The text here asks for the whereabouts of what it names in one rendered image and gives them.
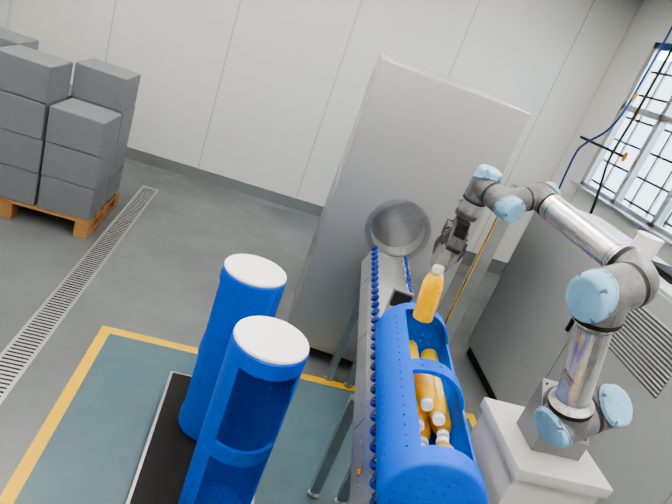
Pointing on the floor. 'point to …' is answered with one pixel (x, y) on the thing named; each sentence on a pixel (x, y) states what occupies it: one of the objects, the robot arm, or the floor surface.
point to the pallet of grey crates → (62, 133)
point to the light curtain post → (475, 276)
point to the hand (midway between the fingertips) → (439, 267)
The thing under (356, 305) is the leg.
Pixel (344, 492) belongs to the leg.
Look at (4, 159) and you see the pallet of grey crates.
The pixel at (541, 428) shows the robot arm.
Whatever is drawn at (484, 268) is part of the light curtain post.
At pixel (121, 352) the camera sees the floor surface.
